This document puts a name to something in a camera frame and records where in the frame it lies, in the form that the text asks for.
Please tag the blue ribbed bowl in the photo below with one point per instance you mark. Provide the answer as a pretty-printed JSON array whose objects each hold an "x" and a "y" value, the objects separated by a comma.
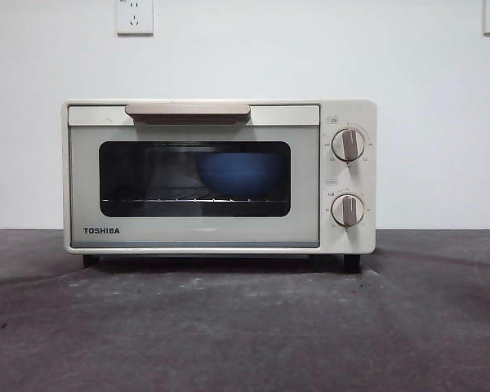
[{"x": 237, "y": 173}]

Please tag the beige timer knob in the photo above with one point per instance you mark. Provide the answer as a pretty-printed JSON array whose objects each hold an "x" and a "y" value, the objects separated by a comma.
[{"x": 347, "y": 210}]

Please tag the beige temperature knob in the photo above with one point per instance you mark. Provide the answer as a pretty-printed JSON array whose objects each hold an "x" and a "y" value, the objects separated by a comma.
[{"x": 348, "y": 145}]

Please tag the cream Toshiba toaster oven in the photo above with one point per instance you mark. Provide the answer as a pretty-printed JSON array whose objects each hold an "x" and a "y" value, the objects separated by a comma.
[{"x": 369, "y": 183}]

